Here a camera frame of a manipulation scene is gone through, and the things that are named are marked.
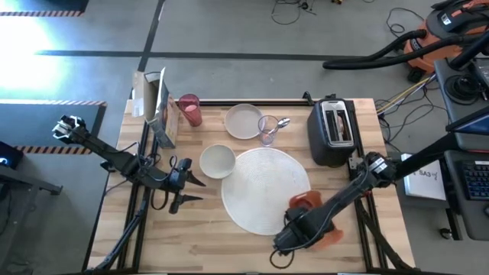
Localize dark grey desk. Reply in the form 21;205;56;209
442;150;489;241

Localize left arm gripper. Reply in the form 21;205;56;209
167;158;206;215

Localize white ceramic bowl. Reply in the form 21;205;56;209
199;144;237;180

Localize black keyboard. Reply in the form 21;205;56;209
460;160;489;202

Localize black device with blue light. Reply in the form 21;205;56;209
0;141;24;170

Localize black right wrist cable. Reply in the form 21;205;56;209
269;247;295;270

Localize dark blue cereal box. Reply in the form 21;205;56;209
132;67;180;149

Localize black toaster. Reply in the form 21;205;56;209
306;97;360;167

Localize white paper sheet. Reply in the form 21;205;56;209
403;154;447;202

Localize black hazard-striped floor mat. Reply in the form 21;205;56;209
0;0;89;17
0;99;108;154

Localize white round woven placemat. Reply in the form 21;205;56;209
221;147;311;236

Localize beige round plate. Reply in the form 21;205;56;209
224;103;264;141

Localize black vacuum hose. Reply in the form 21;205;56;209
322;29;465;71

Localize toast slice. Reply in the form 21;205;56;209
335;114;352;142

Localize pink plastic tumbler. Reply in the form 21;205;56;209
177;93;202;128

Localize grey metal stand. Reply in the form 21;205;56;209
0;163;64;275

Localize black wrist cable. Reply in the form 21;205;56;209
269;247;295;270
151;154;179;212

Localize black slanted stand pole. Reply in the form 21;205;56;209
392;131;461;183

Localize black laptop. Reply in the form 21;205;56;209
445;108;489;135

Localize orange shop vacuum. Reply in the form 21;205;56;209
403;0;489;76

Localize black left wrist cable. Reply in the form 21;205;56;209
151;154;179;212

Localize black vacuum wand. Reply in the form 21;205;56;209
449;33;489;72

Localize black floor cable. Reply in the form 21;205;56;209
385;7;425;37
270;0;318;26

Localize black coiled cable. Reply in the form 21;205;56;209
445;74;478;101

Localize clear drinking glass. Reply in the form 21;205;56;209
257;115;280;148

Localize metal spoon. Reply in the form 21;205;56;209
267;117;291;137

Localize yellow and grey cable bundle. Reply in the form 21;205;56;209
374;74;436;115

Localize orange plastic tray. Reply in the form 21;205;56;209
288;189;344;252

